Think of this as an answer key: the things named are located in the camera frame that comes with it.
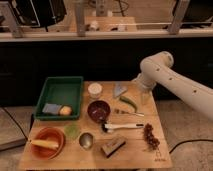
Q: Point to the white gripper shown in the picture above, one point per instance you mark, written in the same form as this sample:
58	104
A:
145	84

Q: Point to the grey towel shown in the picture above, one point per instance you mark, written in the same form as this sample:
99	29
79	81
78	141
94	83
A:
119	89

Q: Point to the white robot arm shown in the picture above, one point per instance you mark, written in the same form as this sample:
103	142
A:
156	69

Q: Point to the white paper cup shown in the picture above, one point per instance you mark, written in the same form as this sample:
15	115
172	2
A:
95	90

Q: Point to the small metal cup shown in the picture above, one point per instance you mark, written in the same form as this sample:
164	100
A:
86	140

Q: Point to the green chili pepper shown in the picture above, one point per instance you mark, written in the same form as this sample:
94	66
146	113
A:
128	101

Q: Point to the silver fork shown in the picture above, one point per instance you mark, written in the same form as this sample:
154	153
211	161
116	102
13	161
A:
118	111

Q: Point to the dark grape bunch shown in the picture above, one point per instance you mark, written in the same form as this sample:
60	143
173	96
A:
149	137

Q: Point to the dark red bowl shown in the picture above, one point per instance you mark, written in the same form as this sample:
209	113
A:
99	111

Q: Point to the wooden block eraser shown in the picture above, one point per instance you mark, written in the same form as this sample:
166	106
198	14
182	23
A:
111	146

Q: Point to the green round lid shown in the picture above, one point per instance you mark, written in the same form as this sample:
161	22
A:
72	131

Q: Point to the yellow orange fruit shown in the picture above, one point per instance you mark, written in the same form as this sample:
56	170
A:
65	111

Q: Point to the green plastic tray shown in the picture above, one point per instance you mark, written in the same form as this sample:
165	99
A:
65	91

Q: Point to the blue sponge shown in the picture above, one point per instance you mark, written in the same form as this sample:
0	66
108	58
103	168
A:
51	109

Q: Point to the orange bowl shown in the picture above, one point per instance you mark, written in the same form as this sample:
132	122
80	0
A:
51	134

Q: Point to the yellow banana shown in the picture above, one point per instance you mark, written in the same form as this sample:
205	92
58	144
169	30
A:
45	143

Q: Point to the black monitor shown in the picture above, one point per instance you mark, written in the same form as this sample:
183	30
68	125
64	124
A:
38	13

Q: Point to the grey floor board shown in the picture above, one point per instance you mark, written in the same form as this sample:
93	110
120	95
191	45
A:
12	134

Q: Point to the white handled brush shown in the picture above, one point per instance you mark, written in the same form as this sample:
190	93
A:
106	127

